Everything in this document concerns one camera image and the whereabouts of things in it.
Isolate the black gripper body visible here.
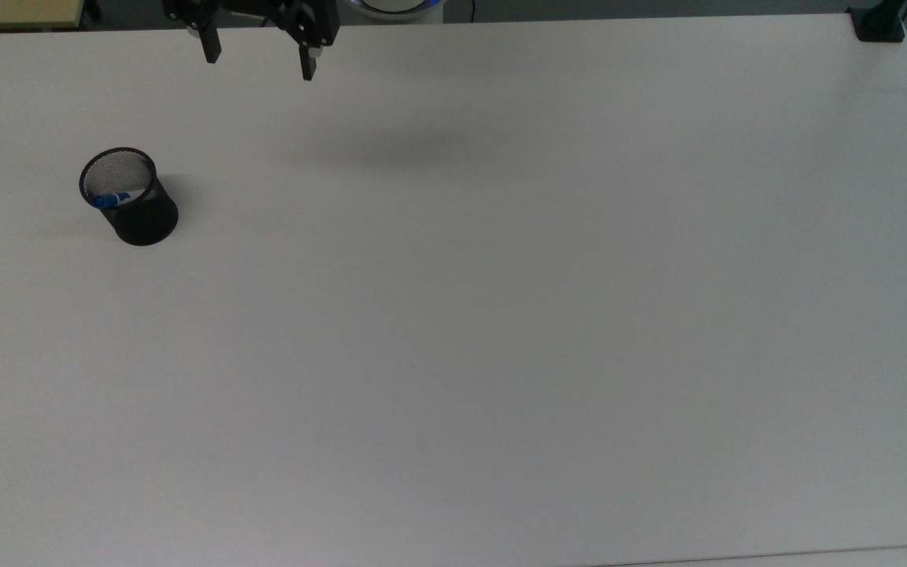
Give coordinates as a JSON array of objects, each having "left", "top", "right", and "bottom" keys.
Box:
[{"left": 162, "top": 0, "right": 341, "bottom": 49}]

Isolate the black mesh pen cup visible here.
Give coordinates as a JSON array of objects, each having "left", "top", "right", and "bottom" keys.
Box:
[{"left": 78, "top": 146, "right": 180, "bottom": 247}]

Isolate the yellow wooden table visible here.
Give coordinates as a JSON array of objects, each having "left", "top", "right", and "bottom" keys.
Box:
[{"left": 0, "top": 0, "right": 86, "bottom": 31}]

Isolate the black camera pole with clamp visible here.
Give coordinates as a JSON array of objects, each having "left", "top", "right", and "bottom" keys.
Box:
[{"left": 846, "top": 0, "right": 907, "bottom": 43}]

